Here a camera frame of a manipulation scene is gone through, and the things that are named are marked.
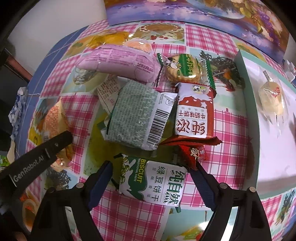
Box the round cookie green wrapper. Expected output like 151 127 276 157
157 53 216 90

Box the blue quilted cloth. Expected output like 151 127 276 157
15 27 87 159

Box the round bun clear wrapper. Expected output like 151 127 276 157
258 68 288 137

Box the yellow cake snack packet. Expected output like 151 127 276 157
29 98 74 172

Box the floral painting canvas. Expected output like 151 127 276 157
104 1 290 62

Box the yellow jelly packet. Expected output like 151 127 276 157
86 30 133 49

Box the green white biscuit packet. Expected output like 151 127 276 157
115 153 187 207

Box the cream text snack packet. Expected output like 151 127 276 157
96 74 129 115

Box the crumpled blue white wrapper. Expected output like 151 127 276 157
8 87 28 141

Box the red white milk biscuit packet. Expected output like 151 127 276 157
161 82 222 146

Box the pink snack packet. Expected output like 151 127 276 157
76 44 161 83

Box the pale green barcode packet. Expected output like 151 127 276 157
104 80 177 151

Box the orange peach snack packet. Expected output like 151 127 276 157
123 38 154 54

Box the white teal-rimmed tray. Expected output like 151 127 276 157
235 50 295 198

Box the checkered food-print tablecloth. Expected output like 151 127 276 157
18 21 295 240

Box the small red candy packet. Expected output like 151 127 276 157
178 145 207 170

